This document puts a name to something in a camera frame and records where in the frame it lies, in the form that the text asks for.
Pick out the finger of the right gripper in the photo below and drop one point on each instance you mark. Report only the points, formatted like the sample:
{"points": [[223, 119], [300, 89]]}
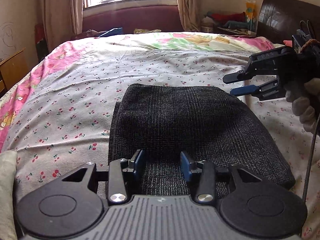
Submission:
{"points": [[245, 90], [234, 77]]}

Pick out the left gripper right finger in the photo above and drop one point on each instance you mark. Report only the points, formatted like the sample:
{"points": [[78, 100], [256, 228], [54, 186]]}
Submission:
{"points": [[200, 177]]}

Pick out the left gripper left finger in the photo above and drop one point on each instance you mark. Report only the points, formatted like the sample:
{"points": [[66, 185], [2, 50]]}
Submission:
{"points": [[124, 178]]}

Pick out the dark grey plaid pants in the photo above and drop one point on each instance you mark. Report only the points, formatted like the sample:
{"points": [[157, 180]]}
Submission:
{"points": [[206, 122]]}

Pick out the gloved right hand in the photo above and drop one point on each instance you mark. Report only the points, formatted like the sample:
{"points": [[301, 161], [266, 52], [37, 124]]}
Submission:
{"points": [[301, 106]]}

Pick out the pink pillow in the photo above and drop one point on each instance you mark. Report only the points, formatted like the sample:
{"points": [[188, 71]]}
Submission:
{"points": [[288, 43]]}

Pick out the dark wooden headboard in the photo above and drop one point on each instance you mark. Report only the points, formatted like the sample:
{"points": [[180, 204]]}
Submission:
{"points": [[278, 20]]}

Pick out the pile of clothes on nightstand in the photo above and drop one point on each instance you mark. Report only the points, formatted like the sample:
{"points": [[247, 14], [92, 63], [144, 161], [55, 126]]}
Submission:
{"points": [[216, 22]]}

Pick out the cherry print bed sheet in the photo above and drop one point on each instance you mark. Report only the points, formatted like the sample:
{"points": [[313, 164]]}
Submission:
{"points": [[68, 199]]}

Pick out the maroon padded window bench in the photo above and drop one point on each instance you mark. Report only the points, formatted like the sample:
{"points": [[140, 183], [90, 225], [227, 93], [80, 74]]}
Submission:
{"points": [[163, 17]]}

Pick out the right beige curtain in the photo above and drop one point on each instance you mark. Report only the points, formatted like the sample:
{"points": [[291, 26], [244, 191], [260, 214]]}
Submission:
{"points": [[189, 14]]}

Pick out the beige curtain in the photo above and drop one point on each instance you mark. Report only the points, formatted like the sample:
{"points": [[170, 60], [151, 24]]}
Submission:
{"points": [[62, 19], [189, 14]]}

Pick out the blue item on bench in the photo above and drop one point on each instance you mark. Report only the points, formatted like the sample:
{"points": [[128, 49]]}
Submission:
{"points": [[112, 32]]}

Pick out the wooden side cabinet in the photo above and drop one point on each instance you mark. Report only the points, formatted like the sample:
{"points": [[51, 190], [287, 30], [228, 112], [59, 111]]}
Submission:
{"points": [[13, 69]]}

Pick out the left beige curtain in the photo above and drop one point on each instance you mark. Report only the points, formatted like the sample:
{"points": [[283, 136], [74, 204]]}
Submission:
{"points": [[62, 19]]}

